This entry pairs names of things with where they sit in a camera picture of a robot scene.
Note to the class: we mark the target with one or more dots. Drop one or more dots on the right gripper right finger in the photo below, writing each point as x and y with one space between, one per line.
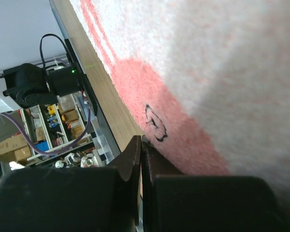
176 202

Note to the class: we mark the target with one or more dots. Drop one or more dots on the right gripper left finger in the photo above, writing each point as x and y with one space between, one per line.
98 199

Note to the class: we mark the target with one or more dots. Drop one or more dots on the pink bunny towel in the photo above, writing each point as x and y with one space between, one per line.
208 81

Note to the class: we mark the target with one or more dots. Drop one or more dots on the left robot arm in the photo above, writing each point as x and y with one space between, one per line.
28 85

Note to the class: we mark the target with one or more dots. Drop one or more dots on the storage shelf with boxes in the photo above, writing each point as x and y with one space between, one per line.
30 136

